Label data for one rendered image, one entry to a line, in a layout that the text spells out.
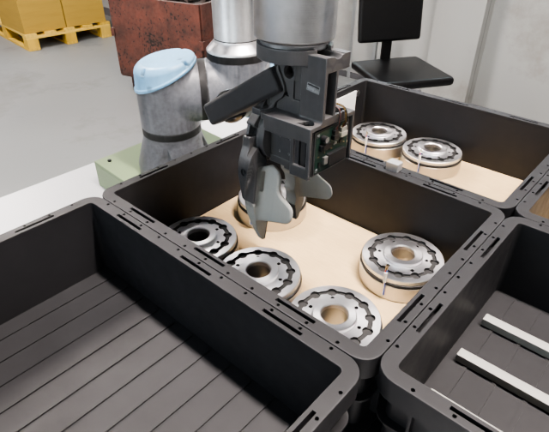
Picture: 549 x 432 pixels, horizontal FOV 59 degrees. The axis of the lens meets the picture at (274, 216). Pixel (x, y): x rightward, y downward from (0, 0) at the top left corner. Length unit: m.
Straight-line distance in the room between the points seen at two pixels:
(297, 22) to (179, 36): 2.93
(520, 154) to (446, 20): 2.45
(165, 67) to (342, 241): 0.44
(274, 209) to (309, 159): 0.08
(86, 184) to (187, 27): 2.25
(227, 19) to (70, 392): 0.64
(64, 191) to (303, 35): 0.81
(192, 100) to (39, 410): 0.59
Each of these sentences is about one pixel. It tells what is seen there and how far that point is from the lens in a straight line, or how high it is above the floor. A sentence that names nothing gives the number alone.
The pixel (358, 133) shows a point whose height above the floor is 0.86.
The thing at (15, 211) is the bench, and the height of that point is 0.70.
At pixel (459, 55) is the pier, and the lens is 3.32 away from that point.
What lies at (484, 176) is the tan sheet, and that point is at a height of 0.83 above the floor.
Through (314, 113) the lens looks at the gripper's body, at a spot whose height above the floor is 1.07.
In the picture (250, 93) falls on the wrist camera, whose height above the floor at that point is 1.08.
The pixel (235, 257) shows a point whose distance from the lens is 0.61.
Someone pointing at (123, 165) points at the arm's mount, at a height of 0.76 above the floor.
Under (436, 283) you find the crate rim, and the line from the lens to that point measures 0.50.
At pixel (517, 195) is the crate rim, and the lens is 0.67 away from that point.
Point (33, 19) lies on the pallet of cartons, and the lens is 5.19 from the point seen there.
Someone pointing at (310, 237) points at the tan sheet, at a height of 0.83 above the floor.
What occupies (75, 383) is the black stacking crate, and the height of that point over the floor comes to 0.83.
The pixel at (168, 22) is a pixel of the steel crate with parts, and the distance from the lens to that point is 3.38.
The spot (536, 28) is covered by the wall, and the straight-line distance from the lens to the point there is 3.27.
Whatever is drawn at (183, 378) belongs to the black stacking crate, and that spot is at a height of 0.83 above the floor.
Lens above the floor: 1.25
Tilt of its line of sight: 34 degrees down
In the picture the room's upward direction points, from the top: straight up
